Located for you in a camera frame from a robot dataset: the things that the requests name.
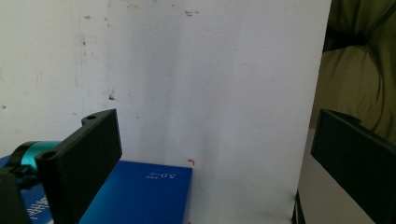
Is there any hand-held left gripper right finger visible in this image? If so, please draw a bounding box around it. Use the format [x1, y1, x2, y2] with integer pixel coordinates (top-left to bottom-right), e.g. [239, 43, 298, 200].
[310, 109, 396, 224]

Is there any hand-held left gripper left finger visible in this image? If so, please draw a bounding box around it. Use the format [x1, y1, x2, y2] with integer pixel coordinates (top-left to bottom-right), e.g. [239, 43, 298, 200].
[35, 108, 123, 224]

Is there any blue box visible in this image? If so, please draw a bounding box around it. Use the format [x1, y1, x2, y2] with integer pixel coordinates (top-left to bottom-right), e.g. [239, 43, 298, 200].
[0, 154, 193, 224]

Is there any olive green curtain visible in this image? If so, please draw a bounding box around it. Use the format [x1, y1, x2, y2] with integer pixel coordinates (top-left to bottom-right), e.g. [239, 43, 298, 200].
[309, 0, 396, 144]

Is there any white table sheet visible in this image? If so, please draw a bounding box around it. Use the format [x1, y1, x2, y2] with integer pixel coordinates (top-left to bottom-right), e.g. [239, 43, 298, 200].
[0, 0, 332, 224]

